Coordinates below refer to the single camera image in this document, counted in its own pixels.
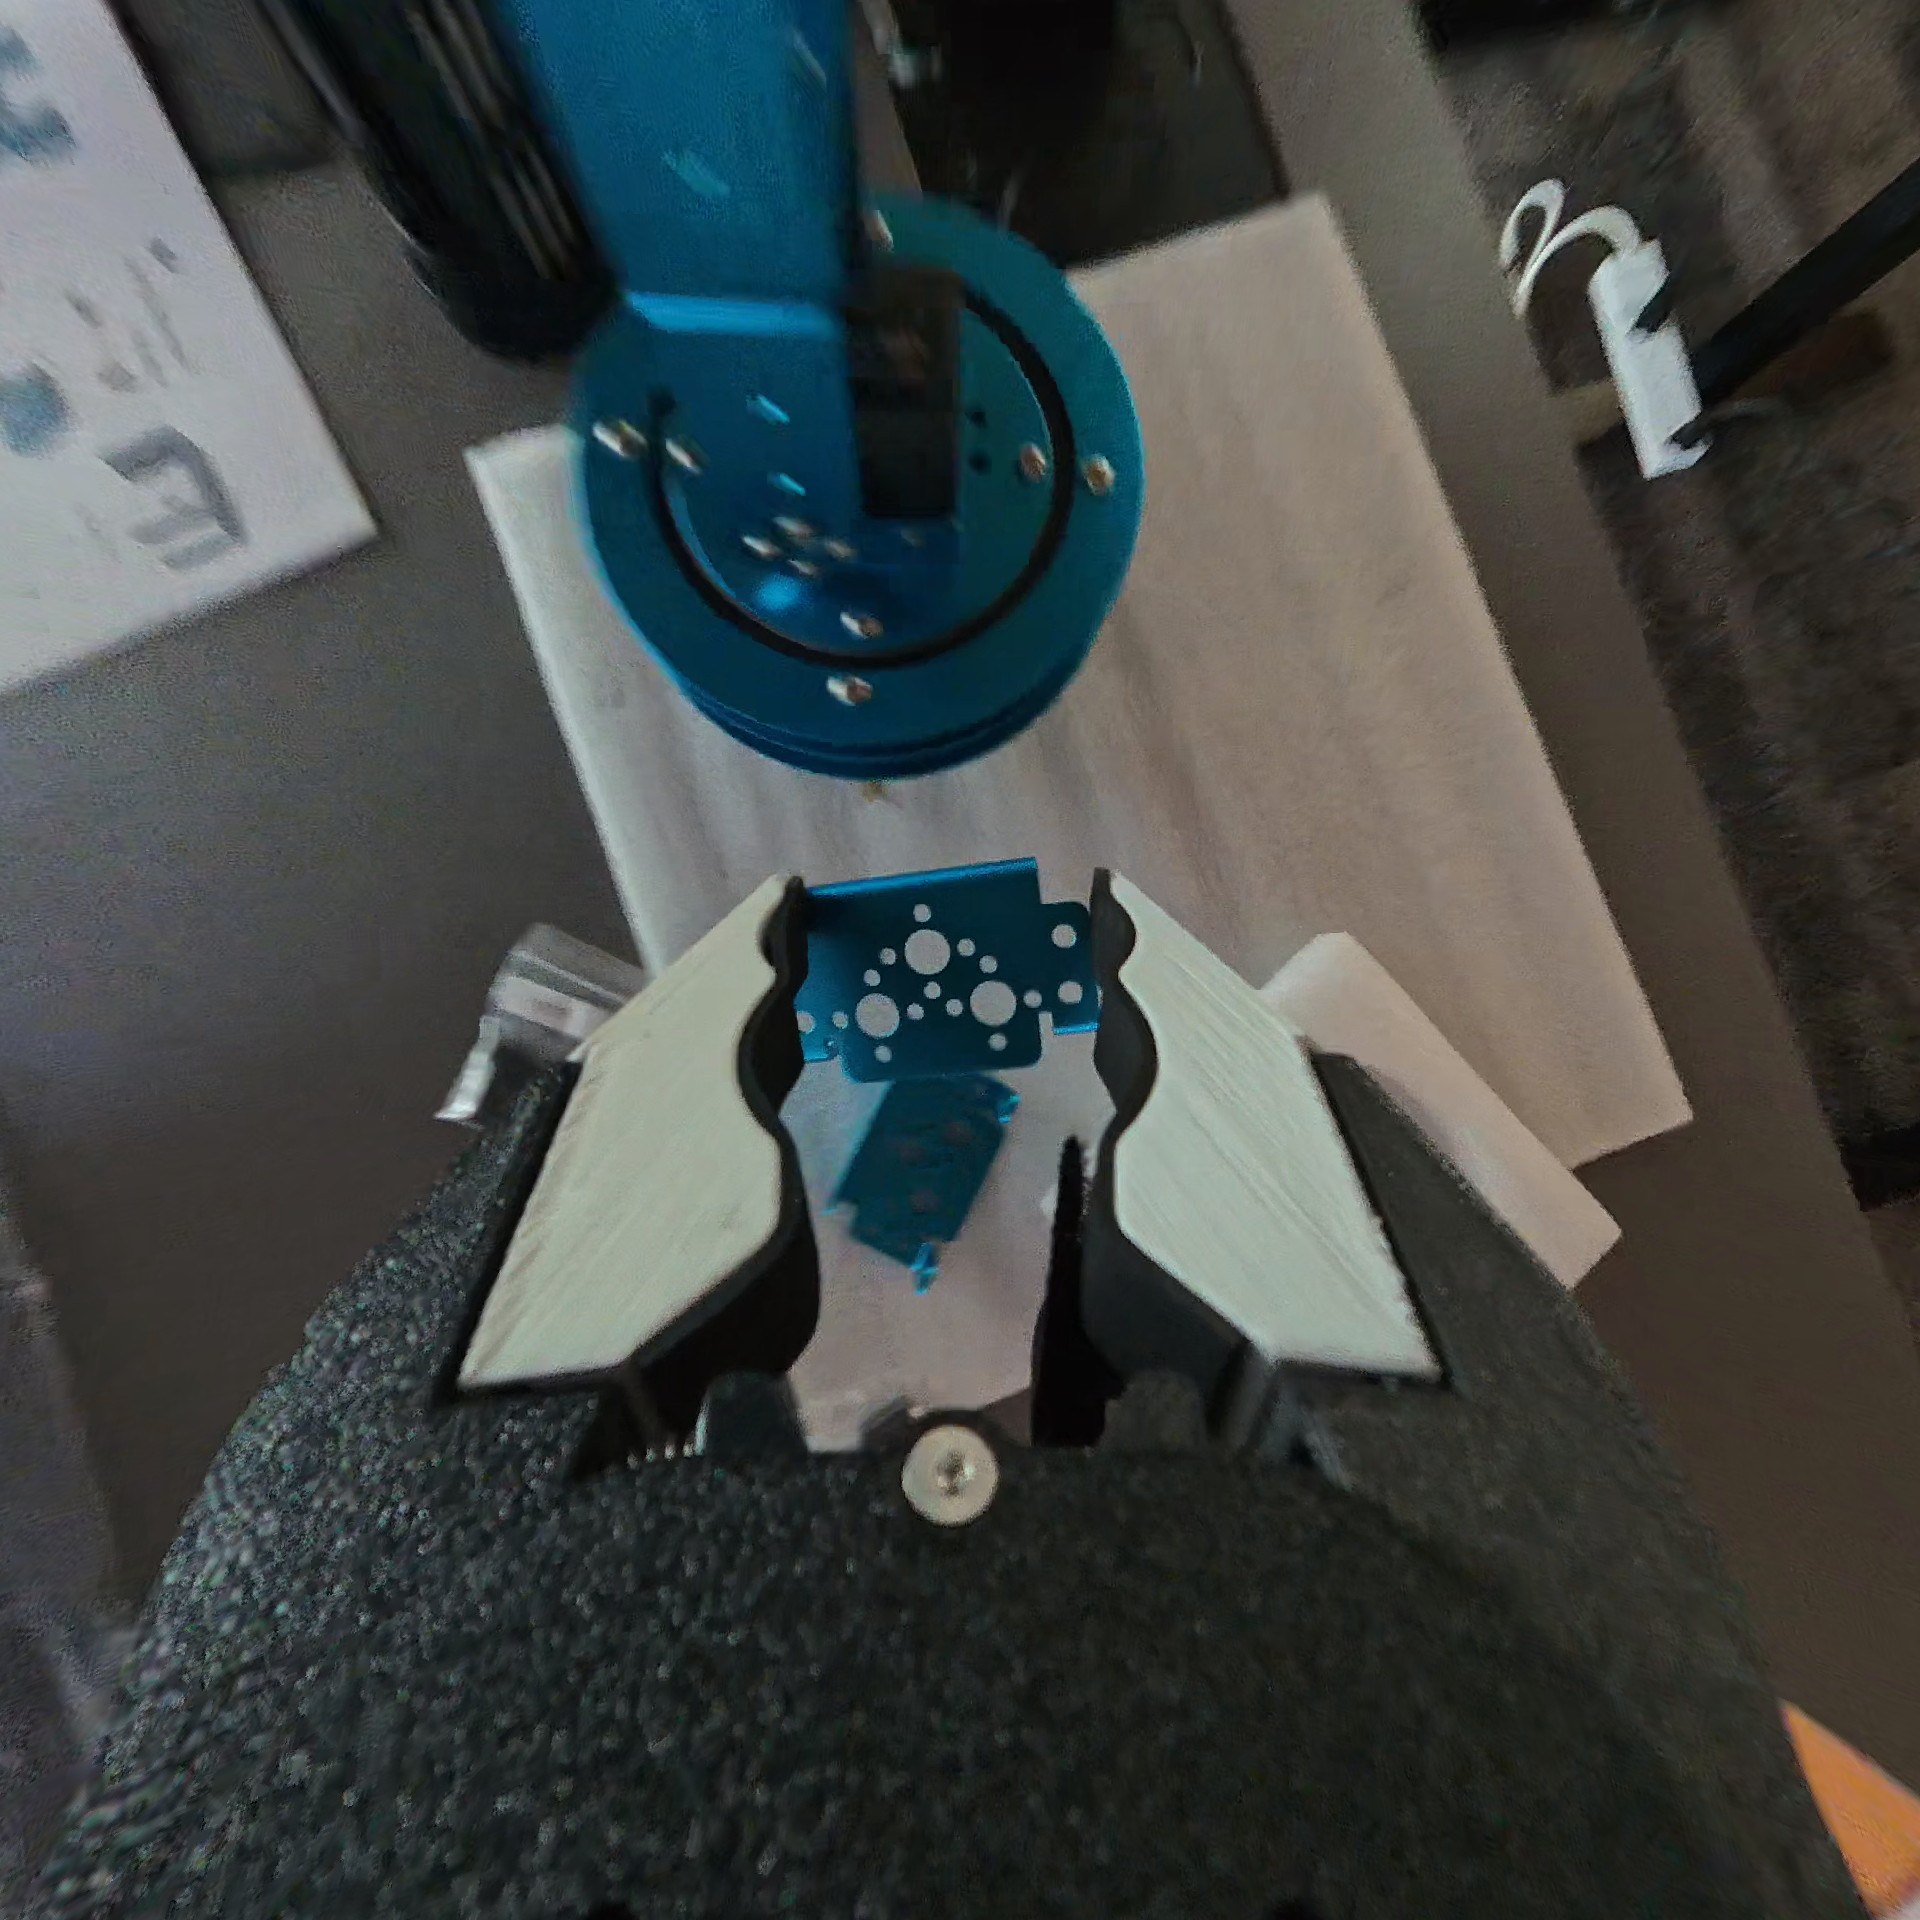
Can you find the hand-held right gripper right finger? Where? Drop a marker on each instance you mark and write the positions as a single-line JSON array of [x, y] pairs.
[[1261, 1185]]

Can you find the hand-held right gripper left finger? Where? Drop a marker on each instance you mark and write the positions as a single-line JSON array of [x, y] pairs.
[[645, 1169]]

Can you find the blue toy robot arm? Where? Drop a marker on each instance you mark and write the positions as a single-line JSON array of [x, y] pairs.
[[838, 523]]

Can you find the grey desk with wooden edge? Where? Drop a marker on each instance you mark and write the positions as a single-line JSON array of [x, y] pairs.
[[301, 900]]

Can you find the pile of small parts bags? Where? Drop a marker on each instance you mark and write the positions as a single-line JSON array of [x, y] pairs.
[[540, 1005]]

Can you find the white foam packing block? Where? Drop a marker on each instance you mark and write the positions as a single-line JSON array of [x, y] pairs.
[[1469, 1152]]

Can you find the white foam sheet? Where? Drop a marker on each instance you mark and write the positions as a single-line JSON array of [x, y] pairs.
[[1348, 672]]

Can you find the white power strip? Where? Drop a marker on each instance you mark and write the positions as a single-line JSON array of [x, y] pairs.
[[1642, 357]]

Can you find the printed instruction manual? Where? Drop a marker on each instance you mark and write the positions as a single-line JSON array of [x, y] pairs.
[[135, 375]]

